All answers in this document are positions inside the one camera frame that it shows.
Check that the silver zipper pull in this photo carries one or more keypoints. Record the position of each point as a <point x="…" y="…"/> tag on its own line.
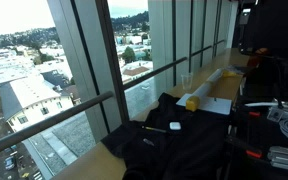
<point x="148" y="142"/>

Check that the black jumper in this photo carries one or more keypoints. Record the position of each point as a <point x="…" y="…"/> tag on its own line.
<point x="190" y="150"/>

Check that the black pen with yellow tip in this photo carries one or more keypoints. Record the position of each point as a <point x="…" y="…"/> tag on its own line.
<point x="154" y="129"/>

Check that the clear plastic cup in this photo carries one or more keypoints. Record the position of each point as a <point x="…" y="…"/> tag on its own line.
<point x="186" y="81"/>

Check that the small white square tag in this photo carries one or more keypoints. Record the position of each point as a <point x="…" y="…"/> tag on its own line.
<point x="175" y="125"/>

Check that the white tube with yellow caps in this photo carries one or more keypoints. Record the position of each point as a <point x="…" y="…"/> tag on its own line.
<point x="205" y="87"/>

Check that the grey window mullion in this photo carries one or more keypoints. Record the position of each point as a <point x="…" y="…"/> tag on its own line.
<point x="84" y="66"/>

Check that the short dark window handrail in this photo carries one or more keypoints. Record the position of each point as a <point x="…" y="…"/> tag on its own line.
<point x="205" y="49"/>

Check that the white flat board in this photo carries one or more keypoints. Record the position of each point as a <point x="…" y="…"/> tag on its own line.
<point x="217" y="106"/>

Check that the long grey handrail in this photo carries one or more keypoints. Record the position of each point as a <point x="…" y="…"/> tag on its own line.
<point x="50" y="120"/>

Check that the white rod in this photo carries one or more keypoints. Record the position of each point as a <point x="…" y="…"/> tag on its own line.
<point x="260" y="104"/>

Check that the orange object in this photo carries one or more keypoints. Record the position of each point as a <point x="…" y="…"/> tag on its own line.
<point x="261" y="51"/>

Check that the grey aluminium bars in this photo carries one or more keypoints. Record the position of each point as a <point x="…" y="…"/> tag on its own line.
<point x="285" y="158"/>

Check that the grey camera box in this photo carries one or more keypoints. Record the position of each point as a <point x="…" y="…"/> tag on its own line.
<point x="275" y="114"/>

